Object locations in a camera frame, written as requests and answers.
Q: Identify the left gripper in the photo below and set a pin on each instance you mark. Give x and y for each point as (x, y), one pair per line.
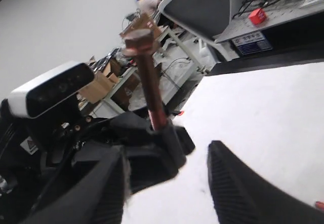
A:
(50, 145)

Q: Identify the red small box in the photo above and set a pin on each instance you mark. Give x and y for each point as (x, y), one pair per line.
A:
(258, 16)

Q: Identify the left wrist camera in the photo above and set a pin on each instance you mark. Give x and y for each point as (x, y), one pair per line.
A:
(38, 94)

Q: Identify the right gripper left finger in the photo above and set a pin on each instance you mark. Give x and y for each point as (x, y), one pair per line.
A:
(101, 183)

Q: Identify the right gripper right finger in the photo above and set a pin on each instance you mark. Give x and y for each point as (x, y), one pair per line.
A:
(240, 188)

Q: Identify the grey office chair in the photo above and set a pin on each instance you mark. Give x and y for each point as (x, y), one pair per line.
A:
(200, 8)

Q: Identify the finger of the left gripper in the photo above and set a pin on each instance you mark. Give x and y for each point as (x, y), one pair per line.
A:
(186, 140)
(136, 132)

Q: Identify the metal bench with holes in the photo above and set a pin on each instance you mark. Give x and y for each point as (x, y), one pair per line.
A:
(278, 13)

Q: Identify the person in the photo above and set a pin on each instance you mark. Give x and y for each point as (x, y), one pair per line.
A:
(145, 1)

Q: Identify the brown cardboard box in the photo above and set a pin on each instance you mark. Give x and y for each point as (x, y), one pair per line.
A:
(97, 88)
(141, 26)

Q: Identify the copper hex head bolt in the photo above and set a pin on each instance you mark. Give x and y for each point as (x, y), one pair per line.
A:
(148, 82)

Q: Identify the black cylindrical sleeve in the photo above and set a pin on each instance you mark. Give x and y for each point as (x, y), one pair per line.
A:
(170, 148)

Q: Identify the blue label plate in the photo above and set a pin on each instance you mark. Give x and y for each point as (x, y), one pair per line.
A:
(251, 42)

